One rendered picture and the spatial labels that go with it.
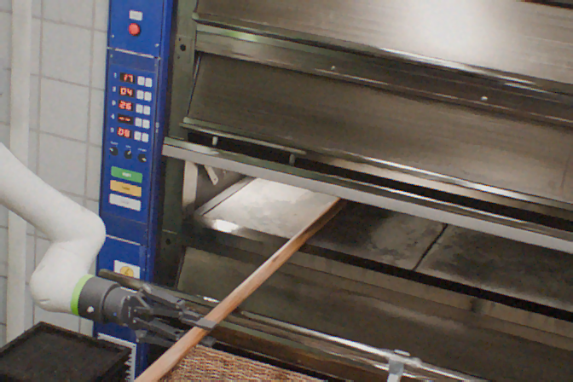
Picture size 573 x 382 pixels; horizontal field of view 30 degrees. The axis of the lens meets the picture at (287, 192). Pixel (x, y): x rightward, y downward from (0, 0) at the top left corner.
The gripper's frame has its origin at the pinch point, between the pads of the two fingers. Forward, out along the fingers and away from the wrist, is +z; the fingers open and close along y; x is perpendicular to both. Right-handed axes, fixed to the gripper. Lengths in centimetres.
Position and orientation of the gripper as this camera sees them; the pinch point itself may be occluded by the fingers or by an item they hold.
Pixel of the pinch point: (199, 330)
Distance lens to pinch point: 221.3
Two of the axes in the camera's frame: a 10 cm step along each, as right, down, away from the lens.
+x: -3.7, 2.9, -8.8
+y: -1.1, 9.3, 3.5
